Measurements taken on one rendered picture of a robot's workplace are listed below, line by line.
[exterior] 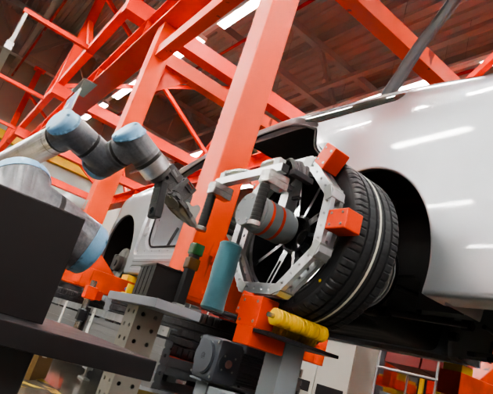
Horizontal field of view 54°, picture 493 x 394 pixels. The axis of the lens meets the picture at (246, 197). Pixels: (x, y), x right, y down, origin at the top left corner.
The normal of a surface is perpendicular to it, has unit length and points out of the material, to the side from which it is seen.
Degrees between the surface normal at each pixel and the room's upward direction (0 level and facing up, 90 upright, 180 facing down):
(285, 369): 90
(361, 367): 90
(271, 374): 90
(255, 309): 90
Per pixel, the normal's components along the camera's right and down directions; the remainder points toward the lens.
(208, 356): -0.77, -0.40
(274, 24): 0.58, -0.10
